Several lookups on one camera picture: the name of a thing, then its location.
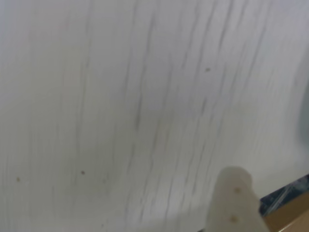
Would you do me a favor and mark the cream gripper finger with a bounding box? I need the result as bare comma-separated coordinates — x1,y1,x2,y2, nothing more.
204,166,269,232

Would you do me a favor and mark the blue oval ceramic dish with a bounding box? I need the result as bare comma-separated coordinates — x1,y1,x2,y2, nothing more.
298,84,309,148

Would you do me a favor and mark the light wooden board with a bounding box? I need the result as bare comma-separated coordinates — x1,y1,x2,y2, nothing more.
264,193,309,232

